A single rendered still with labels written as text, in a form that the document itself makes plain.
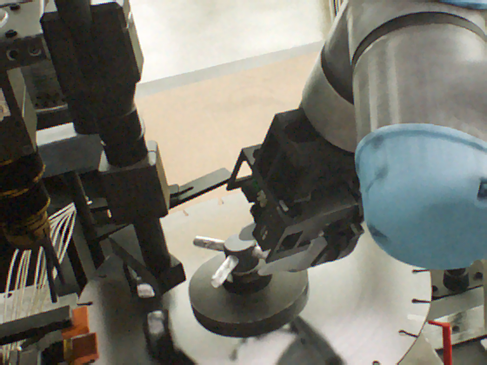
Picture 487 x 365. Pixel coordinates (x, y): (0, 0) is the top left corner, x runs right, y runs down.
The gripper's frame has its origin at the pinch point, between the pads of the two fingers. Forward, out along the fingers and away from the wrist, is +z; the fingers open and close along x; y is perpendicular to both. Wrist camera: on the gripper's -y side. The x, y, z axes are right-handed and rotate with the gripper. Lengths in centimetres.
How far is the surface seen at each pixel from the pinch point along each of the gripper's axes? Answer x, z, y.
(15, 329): -5.3, 8.7, 22.3
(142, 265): -3.5, 0.2, 12.7
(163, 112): -61, 59, -25
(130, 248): -6.0, 1.6, 12.5
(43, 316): -5.4, 8.3, 19.9
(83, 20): -10.9, -21.1, 16.9
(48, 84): -56, 39, 1
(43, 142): -25.8, 11.3, 13.1
